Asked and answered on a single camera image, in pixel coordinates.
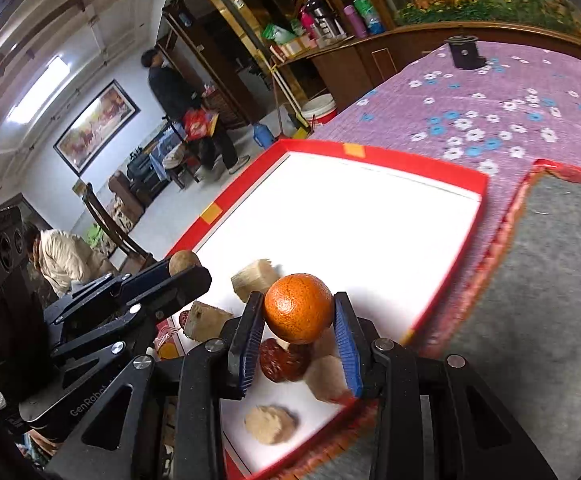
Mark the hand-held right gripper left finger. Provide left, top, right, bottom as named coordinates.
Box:
left=45, top=291, right=267, bottom=480

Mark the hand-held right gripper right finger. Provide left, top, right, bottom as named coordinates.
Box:
left=333, top=291, right=559, bottom=480

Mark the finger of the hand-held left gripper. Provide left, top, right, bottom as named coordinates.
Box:
left=49, top=307, right=158, bottom=378
left=44, top=259, right=212, bottom=328

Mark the brown round nut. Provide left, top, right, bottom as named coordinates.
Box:
left=168, top=250, right=202, bottom=277

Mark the tan root chunk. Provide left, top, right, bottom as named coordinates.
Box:
left=184, top=301, right=234, bottom=343
left=231, top=258, right=280, bottom=304

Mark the small orange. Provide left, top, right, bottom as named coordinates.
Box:
left=263, top=273, right=335, bottom=345

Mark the white tray with red rim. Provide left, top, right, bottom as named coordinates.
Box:
left=163, top=139, right=490, bottom=480

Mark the tan round lump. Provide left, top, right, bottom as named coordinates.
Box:
left=304, top=355, right=354, bottom=405
left=244, top=405, right=299, bottom=446

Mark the wooden chair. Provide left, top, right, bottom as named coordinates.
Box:
left=81, top=182, right=157, bottom=276

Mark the dark armchair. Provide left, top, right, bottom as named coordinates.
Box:
left=108, top=150, right=171, bottom=206

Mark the cluttered side table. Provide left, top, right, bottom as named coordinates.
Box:
left=150, top=120, right=206, bottom=191

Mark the red bag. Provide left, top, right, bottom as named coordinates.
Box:
left=183, top=108, right=220, bottom=142

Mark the blue bottle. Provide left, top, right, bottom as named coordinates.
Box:
left=253, top=122, right=274, bottom=150

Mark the grey felt mat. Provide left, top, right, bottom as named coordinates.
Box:
left=290, top=160, right=581, bottom=480

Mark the ceiling light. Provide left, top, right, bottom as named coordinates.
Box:
left=6, top=55, right=71, bottom=125

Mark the wooden display cabinet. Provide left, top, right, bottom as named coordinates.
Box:
left=163, top=2, right=251, bottom=131

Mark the white plastic bucket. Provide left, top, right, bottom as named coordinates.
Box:
left=301, top=93, right=339, bottom=133

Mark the green packet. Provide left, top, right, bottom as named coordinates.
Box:
left=262, top=22, right=299, bottom=46

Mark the purple floral tablecloth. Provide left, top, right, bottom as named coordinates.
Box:
left=311, top=40, right=581, bottom=201

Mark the black thermos jug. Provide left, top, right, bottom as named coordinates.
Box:
left=305, top=0, right=346, bottom=43

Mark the black cylindrical cup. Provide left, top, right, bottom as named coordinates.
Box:
left=445, top=35, right=486, bottom=71

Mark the pink bottle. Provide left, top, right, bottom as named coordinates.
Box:
left=343, top=5, right=369, bottom=39

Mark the green bottle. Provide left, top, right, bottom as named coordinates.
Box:
left=353, top=0, right=386, bottom=36

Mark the framed wall painting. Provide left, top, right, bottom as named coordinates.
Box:
left=53, top=79, right=141, bottom=177

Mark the white mop handle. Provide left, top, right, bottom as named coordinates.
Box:
left=270, top=62, right=306, bottom=131

